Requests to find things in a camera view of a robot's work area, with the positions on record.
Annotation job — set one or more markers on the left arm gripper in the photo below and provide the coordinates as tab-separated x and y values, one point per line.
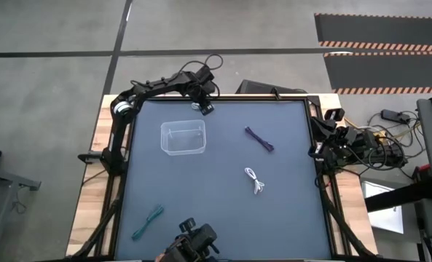
201	90

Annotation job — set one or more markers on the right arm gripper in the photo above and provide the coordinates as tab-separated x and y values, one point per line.
346	136

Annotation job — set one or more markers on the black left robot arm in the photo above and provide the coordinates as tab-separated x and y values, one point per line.
118	131

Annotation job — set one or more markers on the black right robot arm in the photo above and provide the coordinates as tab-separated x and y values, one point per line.
376	150

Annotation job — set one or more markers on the clear plastic container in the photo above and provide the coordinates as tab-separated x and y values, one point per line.
183	137

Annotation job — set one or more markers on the black monitor behind table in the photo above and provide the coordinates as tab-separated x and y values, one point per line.
259	87

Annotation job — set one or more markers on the black power strip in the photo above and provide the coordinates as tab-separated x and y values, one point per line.
394	115

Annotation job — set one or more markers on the black orange-striped floor mat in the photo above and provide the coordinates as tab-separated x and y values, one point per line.
383	29
387	71

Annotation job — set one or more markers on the grey-blue table mat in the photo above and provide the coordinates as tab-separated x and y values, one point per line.
219	211

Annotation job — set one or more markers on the white flat panel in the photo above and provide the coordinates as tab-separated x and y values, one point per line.
385	214

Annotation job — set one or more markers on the grey metal desk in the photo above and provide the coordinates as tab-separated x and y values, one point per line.
4	182

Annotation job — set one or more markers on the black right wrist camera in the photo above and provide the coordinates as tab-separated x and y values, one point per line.
334	114

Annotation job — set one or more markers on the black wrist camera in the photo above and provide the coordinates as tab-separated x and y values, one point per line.
334	114
204	74

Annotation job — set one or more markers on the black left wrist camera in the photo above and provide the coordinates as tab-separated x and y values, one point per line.
204	74

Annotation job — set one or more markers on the black aluminium rig frame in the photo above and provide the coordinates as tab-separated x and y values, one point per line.
323	203

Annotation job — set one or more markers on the black clamp bracket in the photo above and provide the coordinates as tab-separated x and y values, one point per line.
90	157

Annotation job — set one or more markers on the black table-level camera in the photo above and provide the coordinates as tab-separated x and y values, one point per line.
197	240

